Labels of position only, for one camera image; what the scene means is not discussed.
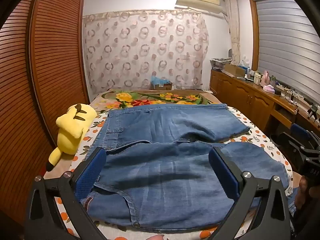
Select beige tied curtain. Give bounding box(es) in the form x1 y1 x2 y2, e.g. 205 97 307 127
224 0 242 65

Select grey window blind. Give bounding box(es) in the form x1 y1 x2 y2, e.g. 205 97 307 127
255 0 320 98

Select orange fruit print sheet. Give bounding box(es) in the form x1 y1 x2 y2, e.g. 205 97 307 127
54 105 294 240

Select basket of papers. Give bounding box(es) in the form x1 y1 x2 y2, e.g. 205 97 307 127
210 58 233 70

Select yellow plush toy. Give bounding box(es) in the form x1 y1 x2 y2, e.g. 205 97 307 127
46 103 98 172

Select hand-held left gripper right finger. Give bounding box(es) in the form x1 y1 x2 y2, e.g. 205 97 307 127
208 147 292 240

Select cardboard box with blue cloth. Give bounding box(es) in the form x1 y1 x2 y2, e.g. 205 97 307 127
150 76 173 90

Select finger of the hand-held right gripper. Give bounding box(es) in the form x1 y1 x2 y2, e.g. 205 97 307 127
271 132 309 161
290 123 320 146

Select floral blanket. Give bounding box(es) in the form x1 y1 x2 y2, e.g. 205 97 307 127
89 89 222 113

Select person's right hand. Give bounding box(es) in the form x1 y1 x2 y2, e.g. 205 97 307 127
293 174 317 205

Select brown louvered wardrobe doors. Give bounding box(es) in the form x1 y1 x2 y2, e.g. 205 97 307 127
0 0 90 225

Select open cardboard box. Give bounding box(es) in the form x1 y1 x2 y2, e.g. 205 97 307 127
224 63 247 78

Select blue denim pants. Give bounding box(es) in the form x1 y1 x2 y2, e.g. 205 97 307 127
80 103 290 233

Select ring pattern curtain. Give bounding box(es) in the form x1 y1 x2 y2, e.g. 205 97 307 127
82 9 209 95

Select wooden window frame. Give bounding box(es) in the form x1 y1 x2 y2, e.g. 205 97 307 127
248 0 295 72

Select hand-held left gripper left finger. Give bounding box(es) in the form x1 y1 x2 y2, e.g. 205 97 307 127
25 147 108 240

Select wooden cabinet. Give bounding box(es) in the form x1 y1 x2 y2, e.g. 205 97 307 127
209 69 320 140

